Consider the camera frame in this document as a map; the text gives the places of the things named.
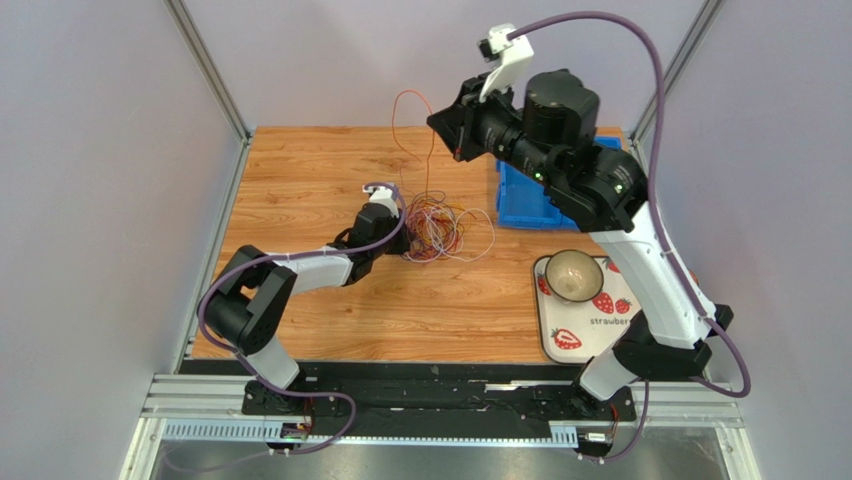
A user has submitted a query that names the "white cable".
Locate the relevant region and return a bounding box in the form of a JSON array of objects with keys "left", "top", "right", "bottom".
[{"left": 402, "top": 206, "right": 497, "bottom": 264}]

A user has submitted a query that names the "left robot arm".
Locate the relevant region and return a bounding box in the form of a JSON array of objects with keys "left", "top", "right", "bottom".
[{"left": 197, "top": 200, "right": 407, "bottom": 390}]

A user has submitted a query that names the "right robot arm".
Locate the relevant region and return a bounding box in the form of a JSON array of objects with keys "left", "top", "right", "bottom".
[{"left": 427, "top": 69, "right": 733, "bottom": 401}]

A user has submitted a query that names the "blue plastic bin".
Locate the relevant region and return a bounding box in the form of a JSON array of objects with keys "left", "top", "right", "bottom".
[{"left": 496, "top": 134, "right": 632, "bottom": 232}]

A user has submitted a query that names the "beige bowl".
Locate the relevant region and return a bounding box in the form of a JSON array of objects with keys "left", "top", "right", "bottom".
[{"left": 544, "top": 250, "right": 604, "bottom": 302}]

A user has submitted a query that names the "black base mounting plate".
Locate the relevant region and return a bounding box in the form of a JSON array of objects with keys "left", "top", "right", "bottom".
[{"left": 241, "top": 361, "right": 638, "bottom": 440}]

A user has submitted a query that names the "strawberry print tray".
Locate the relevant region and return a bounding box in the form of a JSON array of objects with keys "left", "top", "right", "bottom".
[{"left": 533, "top": 256, "right": 641, "bottom": 364}]

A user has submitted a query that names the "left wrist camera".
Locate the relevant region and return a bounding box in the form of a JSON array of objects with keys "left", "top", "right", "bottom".
[{"left": 362, "top": 183, "right": 400, "bottom": 218}]

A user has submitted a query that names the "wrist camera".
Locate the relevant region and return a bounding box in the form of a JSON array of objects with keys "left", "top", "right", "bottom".
[
  {"left": 362, "top": 183, "right": 400, "bottom": 218},
  {"left": 477, "top": 23, "right": 534, "bottom": 103}
]

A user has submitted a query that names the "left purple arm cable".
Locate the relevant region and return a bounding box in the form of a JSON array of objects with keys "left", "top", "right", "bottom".
[{"left": 196, "top": 180, "right": 409, "bottom": 457}]

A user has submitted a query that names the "yellow cable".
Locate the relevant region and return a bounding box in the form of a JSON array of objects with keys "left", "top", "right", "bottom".
[{"left": 425, "top": 196, "right": 491, "bottom": 251}]

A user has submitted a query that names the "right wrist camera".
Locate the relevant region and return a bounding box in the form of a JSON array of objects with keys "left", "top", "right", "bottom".
[{"left": 477, "top": 23, "right": 534, "bottom": 103}]

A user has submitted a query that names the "right aluminium corner post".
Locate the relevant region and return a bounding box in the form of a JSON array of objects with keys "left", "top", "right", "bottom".
[{"left": 630, "top": 0, "right": 726, "bottom": 143}]

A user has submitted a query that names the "aluminium corner post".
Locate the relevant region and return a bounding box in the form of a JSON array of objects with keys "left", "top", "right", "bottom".
[
  {"left": 630, "top": 0, "right": 726, "bottom": 143},
  {"left": 164, "top": 0, "right": 252, "bottom": 145}
]

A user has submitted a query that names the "left aluminium corner post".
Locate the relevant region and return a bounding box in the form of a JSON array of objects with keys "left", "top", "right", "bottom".
[{"left": 164, "top": 0, "right": 252, "bottom": 145}]

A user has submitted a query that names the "aluminium frame rail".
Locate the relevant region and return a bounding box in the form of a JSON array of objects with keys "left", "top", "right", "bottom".
[{"left": 141, "top": 375, "right": 744, "bottom": 447}]

